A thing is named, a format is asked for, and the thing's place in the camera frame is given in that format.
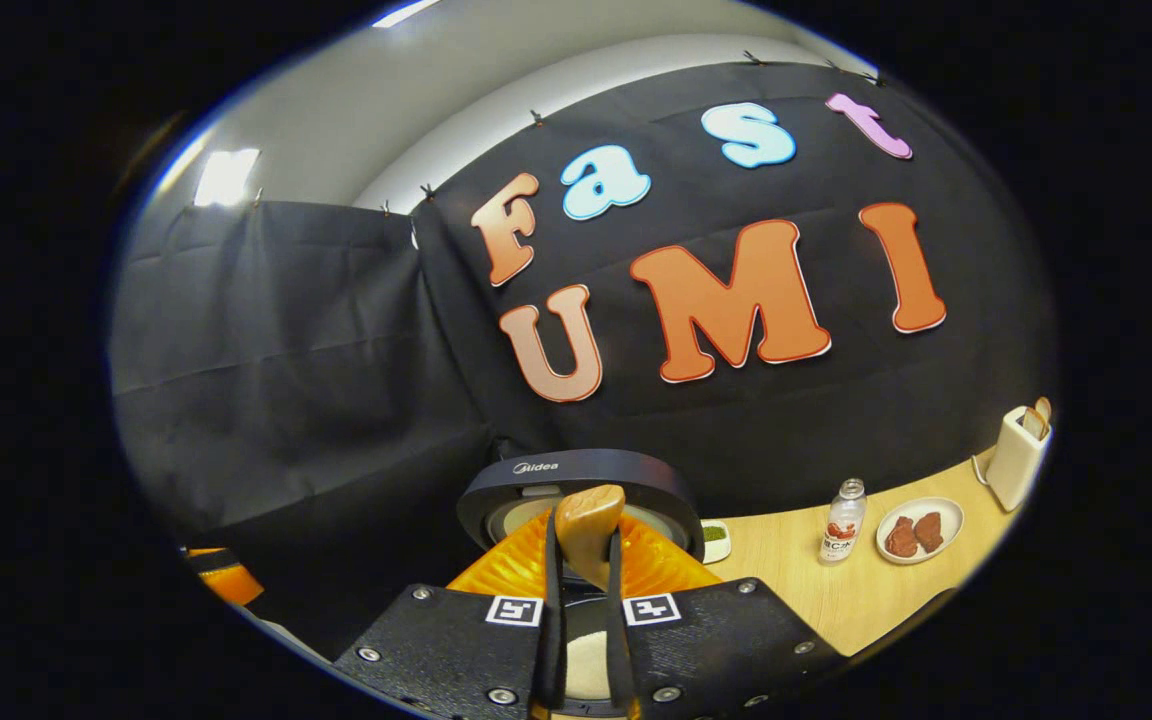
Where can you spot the white toaster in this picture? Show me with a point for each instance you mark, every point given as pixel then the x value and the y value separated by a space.
pixel 1011 465

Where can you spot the white oval plate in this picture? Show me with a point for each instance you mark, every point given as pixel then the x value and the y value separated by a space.
pixel 951 520

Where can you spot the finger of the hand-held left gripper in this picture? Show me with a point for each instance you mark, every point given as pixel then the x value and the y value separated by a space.
pixel 231 582

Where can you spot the wooden spoon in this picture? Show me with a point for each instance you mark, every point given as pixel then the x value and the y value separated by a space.
pixel 588 520

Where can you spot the toast slice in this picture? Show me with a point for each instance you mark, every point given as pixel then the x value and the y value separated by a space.
pixel 1036 420

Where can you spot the small white dish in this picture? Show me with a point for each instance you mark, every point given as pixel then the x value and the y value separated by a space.
pixel 716 540

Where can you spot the clear drink bottle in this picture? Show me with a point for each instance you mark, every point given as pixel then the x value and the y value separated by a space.
pixel 841 530

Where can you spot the red meat piece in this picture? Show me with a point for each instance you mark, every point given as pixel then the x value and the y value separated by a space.
pixel 901 538
pixel 928 530

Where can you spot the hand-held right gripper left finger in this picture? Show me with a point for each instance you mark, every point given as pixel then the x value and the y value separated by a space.
pixel 550 640

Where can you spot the ceiling light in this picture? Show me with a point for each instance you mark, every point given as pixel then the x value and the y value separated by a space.
pixel 226 177

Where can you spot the dark grey rice cooker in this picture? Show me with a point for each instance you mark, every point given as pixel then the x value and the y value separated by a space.
pixel 586 467

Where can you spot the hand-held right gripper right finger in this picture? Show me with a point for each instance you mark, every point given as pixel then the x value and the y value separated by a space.
pixel 620 640

